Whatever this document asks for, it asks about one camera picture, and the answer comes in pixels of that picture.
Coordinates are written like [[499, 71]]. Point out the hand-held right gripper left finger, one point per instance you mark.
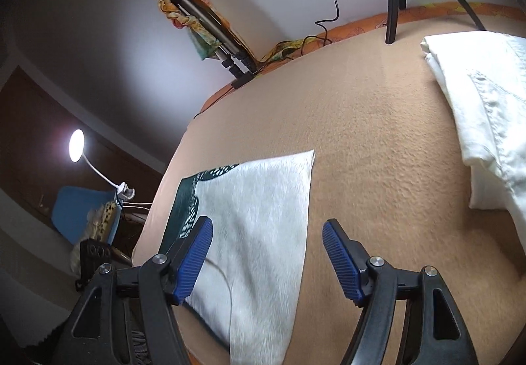
[[193, 258]]

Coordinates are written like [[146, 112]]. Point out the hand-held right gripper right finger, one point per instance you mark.
[[341, 262]]

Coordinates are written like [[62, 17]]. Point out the dark green printed cloth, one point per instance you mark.
[[254, 225]]

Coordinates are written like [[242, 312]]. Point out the beige patterned cloth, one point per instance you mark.
[[100, 221]]

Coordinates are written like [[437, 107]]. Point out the blue chair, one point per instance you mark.
[[74, 213]]

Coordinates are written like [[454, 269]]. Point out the white gooseneck clip lamp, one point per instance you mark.
[[77, 145]]

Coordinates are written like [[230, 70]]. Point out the beige blanket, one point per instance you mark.
[[370, 143]]

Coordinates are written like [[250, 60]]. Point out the white folded garment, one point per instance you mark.
[[489, 110]]

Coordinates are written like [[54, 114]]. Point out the colourful patterned cloth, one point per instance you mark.
[[197, 40]]

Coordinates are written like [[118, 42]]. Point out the folded metal tripod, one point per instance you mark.
[[213, 26]]

